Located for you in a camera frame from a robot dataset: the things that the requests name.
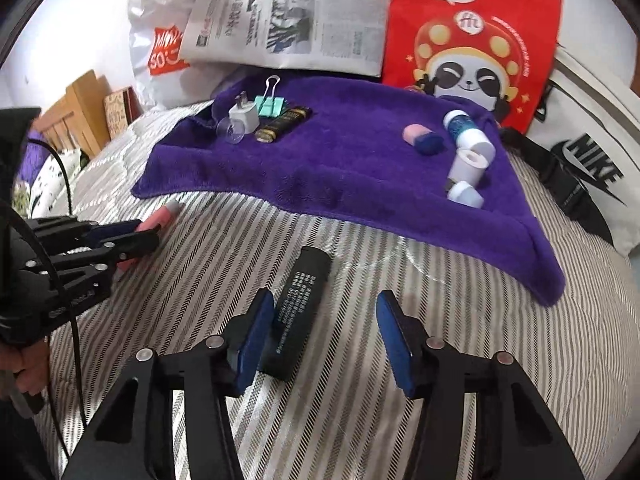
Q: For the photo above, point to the brown patterned box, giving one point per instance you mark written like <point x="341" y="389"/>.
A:
<point x="117" y="110"/>

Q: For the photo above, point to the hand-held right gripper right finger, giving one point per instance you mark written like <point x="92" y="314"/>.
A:
<point x="395" y="340"/>

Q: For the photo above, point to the purple towel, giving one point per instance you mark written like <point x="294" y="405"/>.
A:
<point x="350" y="185"/>

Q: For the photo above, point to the red panda paper bag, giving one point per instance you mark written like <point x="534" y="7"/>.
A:
<point x="415" y="10"/>

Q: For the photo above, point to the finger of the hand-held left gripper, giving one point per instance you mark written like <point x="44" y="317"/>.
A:
<point x="120" y="229"/>
<point x="135" y="246"/>

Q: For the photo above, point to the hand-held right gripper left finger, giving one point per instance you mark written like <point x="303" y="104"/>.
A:
<point x="255" y="340"/>

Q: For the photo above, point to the pink tube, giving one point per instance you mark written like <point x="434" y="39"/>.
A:
<point x="160" y="217"/>

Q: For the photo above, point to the striped quilted bedspread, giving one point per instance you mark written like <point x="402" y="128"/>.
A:
<point x="500" y="335"/>

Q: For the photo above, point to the wooden headboard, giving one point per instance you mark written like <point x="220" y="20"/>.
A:
<point x="85" y="105"/>

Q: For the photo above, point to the white polka dot pillow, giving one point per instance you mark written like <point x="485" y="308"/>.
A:
<point x="50" y="182"/>

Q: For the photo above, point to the pink and blue eraser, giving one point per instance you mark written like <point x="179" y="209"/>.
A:
<point x="417" y="135"/>

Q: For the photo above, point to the purple plush toy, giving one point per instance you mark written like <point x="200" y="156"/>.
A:
<point x="32" y="165"/>

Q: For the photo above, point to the clear suction cup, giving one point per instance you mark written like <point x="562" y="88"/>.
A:
<point x="231" y="132"/>

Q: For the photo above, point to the person's left hand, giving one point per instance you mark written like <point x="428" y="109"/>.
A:
<point x="32" y="370"/>

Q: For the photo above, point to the black and gold battery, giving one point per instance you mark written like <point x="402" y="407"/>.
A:
<point x="282" y="122"/>

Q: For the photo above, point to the white bottle with blue label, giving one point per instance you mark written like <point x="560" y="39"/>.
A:
<point x="475" y="140"/>

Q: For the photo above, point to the green binder clip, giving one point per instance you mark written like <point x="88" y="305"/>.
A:
<point x="270" y="106"/>

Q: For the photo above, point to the white plastic bag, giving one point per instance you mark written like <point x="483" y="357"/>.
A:
<point x="150" y="20"/>

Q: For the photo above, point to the white charger plug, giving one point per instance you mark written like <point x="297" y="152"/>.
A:
<point x="243" y="117"/>

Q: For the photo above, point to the black rectangular box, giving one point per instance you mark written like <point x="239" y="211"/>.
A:
<point x="295" y="310"/>

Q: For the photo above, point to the small white dropper bottle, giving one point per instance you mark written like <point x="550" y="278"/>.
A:
<point x="465" y="195"/>

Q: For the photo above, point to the white tape roll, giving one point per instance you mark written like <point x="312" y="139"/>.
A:
<point x="467" y="165"/>

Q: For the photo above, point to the newspaper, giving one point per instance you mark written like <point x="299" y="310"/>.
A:
<point x="340" y="25"/>

